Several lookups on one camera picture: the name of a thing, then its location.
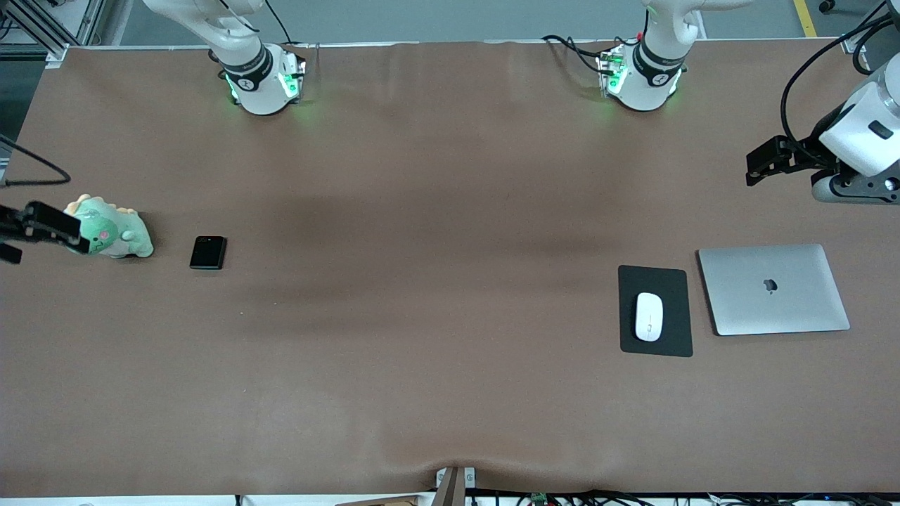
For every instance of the brown post with metal bracket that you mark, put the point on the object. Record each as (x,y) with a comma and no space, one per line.
(453,492)

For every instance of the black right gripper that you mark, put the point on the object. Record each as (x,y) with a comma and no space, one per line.
(28,221)

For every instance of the brown table cover mat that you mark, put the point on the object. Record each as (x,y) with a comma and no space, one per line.
(450,386)

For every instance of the brown wooden board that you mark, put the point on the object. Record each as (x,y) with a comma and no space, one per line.
(387,502)

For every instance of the aluminium frame extrusion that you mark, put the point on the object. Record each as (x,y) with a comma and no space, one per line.
(853,43)
(91,17)

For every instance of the black caster wheel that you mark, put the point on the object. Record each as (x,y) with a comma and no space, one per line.
(827,5)

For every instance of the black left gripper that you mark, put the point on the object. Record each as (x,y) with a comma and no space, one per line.
(806,153)

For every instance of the silver laptop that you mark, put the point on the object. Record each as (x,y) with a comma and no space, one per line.
(773,309)

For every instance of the white computer mouse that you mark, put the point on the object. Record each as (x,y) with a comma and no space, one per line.
(649,320)

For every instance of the black mouse pad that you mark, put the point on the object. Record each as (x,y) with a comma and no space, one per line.
(675,281)

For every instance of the green circuit board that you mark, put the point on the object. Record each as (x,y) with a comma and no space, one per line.
(539,500)

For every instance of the green dinosaur plush toy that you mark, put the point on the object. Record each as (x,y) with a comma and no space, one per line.
(119,235)

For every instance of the black phone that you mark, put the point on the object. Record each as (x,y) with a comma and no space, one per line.
(207,253)

